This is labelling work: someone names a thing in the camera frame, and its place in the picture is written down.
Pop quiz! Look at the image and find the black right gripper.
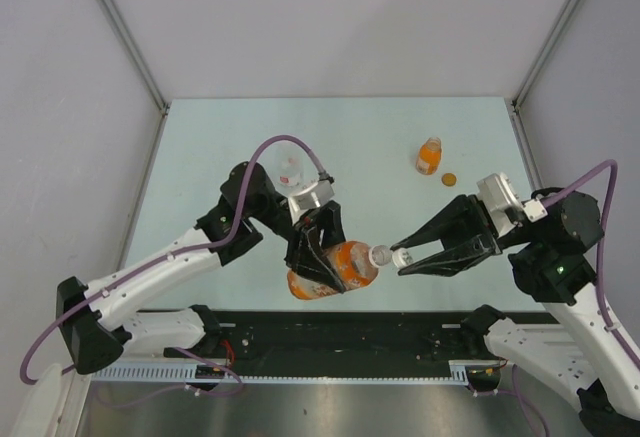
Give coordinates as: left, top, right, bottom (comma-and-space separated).
388, 193, 534, 276

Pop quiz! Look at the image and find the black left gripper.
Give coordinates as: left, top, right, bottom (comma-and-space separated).
249, 194, 358, 291

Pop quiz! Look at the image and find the tall orange tea bottle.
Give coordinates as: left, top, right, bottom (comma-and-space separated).
287, 241, 393, 300

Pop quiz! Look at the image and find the white tea bottle cap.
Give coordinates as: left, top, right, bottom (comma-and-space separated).
392, 248, 413, 269

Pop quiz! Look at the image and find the amber juice bottle cap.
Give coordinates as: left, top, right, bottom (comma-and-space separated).
441, 173, 457, 187

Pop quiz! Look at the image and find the clear water bottle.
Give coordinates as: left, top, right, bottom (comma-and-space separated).
276, 145, 303, 188

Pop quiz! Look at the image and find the small orange juice bottle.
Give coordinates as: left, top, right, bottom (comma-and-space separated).
415, 137, 442, 175

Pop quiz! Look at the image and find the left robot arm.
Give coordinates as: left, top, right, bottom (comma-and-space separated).
56, 162, 347, 375

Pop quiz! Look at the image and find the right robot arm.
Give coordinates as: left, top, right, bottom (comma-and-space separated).
392, 174, 639, 436

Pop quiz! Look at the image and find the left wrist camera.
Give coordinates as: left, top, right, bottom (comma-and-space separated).
287, 171, 335, 224

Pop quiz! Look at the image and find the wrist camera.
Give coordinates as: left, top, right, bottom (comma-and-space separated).
287, 171, 335, 224
477, 172, 548, 237

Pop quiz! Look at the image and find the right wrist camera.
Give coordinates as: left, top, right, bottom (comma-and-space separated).
477, 172, 548, 237

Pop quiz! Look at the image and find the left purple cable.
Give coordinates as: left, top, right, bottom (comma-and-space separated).
19, 134, 335, 384

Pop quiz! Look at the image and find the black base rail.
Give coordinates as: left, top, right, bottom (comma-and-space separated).
134, 309, 551, 378

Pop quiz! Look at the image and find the grey slotted cable duct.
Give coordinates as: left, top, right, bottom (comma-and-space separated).
92, 360, 488, 386

